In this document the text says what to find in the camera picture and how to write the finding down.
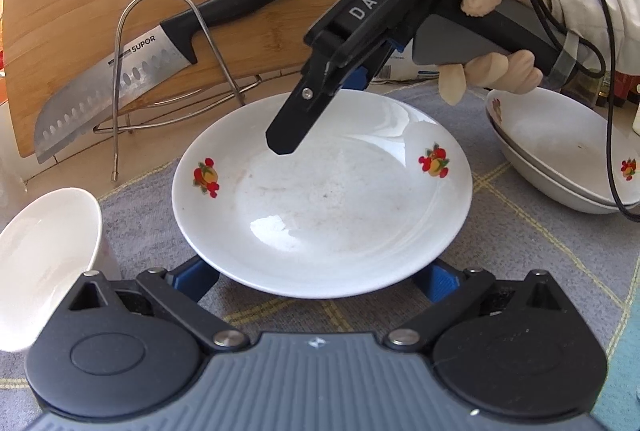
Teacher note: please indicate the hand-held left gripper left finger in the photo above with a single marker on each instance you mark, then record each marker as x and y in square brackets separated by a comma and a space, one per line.
[192, 280]

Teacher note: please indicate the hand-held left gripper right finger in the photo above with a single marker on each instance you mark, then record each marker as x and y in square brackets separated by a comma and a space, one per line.
[442, 282]

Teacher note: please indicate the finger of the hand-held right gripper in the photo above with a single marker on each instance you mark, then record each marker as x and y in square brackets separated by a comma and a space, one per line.
[362, 81]
[295, 121]

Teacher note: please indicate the white bowl pink floral print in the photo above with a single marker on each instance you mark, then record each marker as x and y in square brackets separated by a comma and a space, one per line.
[45, 261]

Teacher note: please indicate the person's right forearm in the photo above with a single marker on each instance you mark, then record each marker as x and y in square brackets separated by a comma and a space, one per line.
[590, 11]

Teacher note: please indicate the person's right hand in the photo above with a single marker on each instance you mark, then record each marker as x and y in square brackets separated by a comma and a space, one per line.
[490, 71]

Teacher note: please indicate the grey blue checked dish towel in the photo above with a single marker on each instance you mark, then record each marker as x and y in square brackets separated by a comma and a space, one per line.
[140, 221]

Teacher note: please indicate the white plastic box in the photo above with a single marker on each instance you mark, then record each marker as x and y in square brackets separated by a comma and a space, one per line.
[636, 121]

